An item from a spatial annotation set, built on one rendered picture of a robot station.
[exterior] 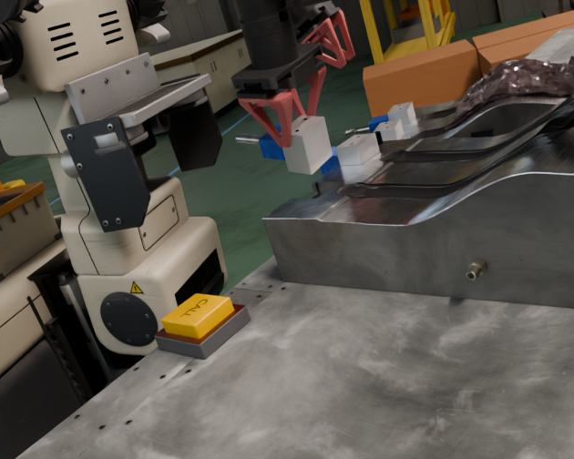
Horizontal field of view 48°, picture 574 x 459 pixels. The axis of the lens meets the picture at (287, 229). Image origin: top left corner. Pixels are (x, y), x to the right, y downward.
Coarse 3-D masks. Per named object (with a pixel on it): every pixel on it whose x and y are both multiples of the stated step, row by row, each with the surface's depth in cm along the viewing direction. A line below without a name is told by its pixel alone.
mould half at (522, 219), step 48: (384, 144) 92; (432, 144) 86; (480, 144) 82; (480, 192) 58; (528, 192) 55; (288, 240) 77; (336, 240) 72; (384, 240) 68; (432, 240) 64; (480, 240) 61; (528, 240) 58; (384, 288) 71; (432, 288) 67; (480, 288) 63; (528, 288) 60
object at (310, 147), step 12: (300, 120) 79; (312, 120) 78; (324, 120) 78; (300, 132) 76; (312, 132) 77; (324, 132) 79; (264, 144) 80; (276, 144) 79; (300, 144) 76; (312, 144) 77; (324, 144) 79; (264, 156) 81; (276, 156) 80; (288, 156) 78; (300, 156) 77; (312, 156) 77; (324, 156) 79; (288, 168) 80; (300, 168) 78; (312, 168) 78
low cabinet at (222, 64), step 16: (240, 32) 768; (176, 48) 864; (192, 48) 744; (208, 48) 688; (224, 48) 728; (240, 48) 765; (160, 64) 667; (176, 64) 661; (192, 64) 661; (208, 64) 688; (224, 64) 723; (240, 64) 760; (160, 80) 680; (224, 80) 718; (208, 96) 679; (224, 96) 713; (224, 112) 718
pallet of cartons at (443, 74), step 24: (528, 24) 373; (552, 24) 351; (432, 48) 394; (456, 48) 368; (480, 48) 350; (504, 48) 328; (528, 48) 310; (384, 72) 367; (408, 72) 360; (432, 72) 359; (456, 72) 357; (480, 72) 356; (384, 96) 367; (408, 96) 365; (432, 96) 364; (456, 96) 362
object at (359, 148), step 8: (360, 136) 89; (368, 136) 88; (344, 144) 88; (352, 144) 87; (360, 144) 86; (368, 144) 87; (376, 144) 89; (336, 152) 88; (344, 152) 87; (352, 152) 86; (360, 152) 86; (368, 152) 87; (376, 152) 89; (328, 160) 90; (336, 160) 89; (344, 160) 88; (352, 160) 87; (360, 160) 86; (328, 168) 91
